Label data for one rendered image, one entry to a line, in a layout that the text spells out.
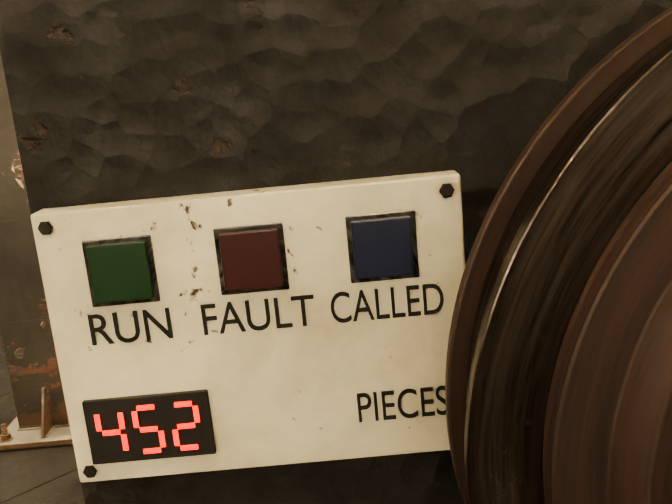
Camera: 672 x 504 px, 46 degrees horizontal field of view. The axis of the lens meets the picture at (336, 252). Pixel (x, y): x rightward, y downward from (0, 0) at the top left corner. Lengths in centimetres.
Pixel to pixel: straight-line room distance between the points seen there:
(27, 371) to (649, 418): 306
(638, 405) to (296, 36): 28
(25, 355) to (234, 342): 281
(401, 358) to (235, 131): 17
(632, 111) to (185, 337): 29
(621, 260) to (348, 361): 21
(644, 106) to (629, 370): 11
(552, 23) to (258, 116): 18
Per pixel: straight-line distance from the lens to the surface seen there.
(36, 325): 323
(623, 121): 36
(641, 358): 36
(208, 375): 51
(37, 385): 332
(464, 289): 42
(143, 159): 51
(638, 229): 35
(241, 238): 48
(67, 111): 52
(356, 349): 50
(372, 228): 47
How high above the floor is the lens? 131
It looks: 13 degrees down
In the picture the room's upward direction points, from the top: 6 degrees counter-clockwise
